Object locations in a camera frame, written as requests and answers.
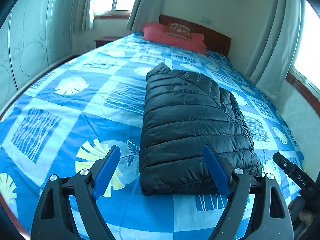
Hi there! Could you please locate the black quilted puffer jacket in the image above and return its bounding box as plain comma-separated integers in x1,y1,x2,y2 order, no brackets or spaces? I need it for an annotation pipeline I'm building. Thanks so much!
139,63,262,196

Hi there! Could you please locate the person right hand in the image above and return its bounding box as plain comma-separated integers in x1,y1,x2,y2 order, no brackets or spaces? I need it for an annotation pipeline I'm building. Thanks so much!
288,196,315,227

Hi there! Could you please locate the blue patterned bed sheet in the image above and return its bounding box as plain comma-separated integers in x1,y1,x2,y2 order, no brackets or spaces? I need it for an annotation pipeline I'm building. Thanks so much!
1,33,304,239

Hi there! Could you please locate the right window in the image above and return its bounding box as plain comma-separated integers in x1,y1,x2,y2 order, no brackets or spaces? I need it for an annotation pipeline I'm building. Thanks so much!
286,0,319,114

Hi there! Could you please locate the grey curtain right of bed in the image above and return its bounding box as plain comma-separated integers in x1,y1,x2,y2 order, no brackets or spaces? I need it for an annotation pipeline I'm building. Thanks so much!
245,0,305,101

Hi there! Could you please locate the wooden nightstand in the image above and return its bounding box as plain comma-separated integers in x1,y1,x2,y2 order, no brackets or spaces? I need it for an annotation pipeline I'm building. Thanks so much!
95,36,121,48

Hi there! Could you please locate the dark wooden headboard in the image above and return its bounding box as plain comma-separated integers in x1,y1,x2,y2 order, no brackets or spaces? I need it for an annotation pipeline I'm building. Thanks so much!
159,15,231,57

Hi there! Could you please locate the red pillow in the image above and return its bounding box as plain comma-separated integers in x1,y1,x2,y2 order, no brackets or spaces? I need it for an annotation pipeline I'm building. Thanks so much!
142,23,208,54

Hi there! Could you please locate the small dark red cushion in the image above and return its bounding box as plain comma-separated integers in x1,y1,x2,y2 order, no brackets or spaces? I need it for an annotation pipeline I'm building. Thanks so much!
164,23,191,40

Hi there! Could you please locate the grey curtain by wardrobe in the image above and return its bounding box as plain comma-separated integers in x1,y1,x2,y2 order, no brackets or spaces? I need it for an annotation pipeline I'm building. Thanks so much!
73,0,94,33

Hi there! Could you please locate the white glass wardrobe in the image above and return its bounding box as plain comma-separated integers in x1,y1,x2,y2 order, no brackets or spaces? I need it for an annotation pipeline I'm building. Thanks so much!
1,0,74,105

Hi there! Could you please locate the grey curtain left of headboard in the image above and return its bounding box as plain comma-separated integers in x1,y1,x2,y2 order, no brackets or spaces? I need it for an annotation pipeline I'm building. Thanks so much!
126,0,163,32

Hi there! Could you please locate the wall socket plate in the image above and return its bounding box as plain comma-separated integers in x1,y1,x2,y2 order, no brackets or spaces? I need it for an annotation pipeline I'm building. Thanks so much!
200,16,212,25

